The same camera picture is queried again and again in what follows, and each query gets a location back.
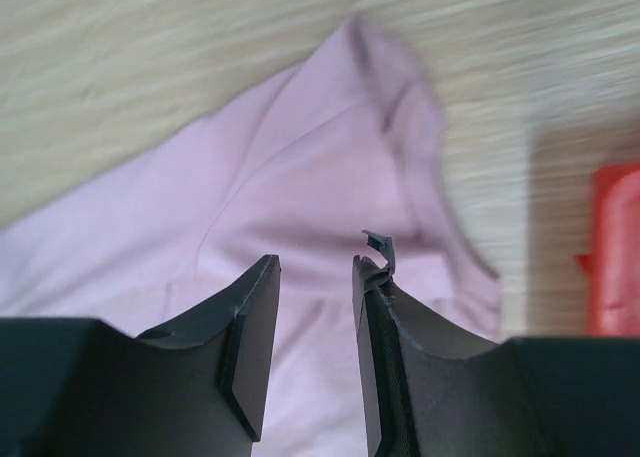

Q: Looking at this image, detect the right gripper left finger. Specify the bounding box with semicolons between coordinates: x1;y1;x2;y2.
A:
1;255;281;456

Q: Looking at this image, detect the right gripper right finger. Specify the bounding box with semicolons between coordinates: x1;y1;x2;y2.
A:
353;233;639;456

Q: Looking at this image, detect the dusty pink t shirt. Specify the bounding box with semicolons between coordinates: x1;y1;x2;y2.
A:
1;17;500;456

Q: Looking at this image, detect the red plastic bin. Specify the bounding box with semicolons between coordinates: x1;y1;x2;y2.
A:
575;162;639;338

